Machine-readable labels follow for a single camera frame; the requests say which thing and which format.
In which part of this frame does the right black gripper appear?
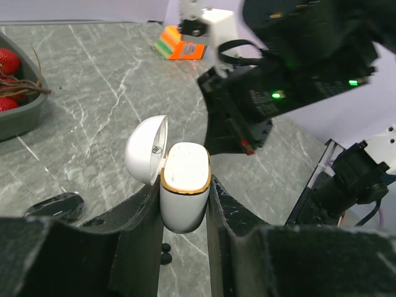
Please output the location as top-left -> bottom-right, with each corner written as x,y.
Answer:
197,1 -> 395,155

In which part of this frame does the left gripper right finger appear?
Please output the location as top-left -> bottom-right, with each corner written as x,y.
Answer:
206,178 -> 395,296

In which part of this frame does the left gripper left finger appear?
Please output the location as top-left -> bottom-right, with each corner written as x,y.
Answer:
1,183 -> 163,296

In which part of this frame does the white earbud charging case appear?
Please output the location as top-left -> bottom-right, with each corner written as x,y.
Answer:
124,115 -> 212,234

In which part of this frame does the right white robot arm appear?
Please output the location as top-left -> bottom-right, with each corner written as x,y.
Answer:
198,1 -> 395,225

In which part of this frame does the black glossy small case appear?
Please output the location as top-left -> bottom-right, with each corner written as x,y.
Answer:
23,192 -> 85,223

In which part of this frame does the black ear hook left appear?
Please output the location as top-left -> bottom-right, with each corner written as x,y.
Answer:
160,243 -> 173,265

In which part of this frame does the orange box front right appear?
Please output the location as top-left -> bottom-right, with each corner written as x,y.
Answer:
152,25 -> 207,60

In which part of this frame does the dark grey fruit tray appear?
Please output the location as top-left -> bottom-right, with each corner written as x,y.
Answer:
1,33 -> 48,141

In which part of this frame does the red lychee cluster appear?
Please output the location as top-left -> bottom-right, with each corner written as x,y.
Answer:
1,48 -> 52,112

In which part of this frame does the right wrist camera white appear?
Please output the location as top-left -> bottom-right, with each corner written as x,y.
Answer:
178,0 -> 238,78

